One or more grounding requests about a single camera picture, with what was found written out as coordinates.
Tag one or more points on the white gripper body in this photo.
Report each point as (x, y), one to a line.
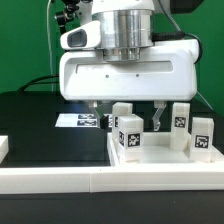
(164, 72)

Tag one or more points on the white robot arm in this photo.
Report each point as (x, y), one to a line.
(114, 55)

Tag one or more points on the white marker tag sheet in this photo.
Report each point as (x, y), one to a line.
(76, 120)

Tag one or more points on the white U-shaped obstacle fence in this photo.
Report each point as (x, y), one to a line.
(154, 177)

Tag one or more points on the white square table top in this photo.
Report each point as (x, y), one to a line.
(156, 149)

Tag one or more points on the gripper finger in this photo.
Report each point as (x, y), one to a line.
(98, 111)
(160, 107)

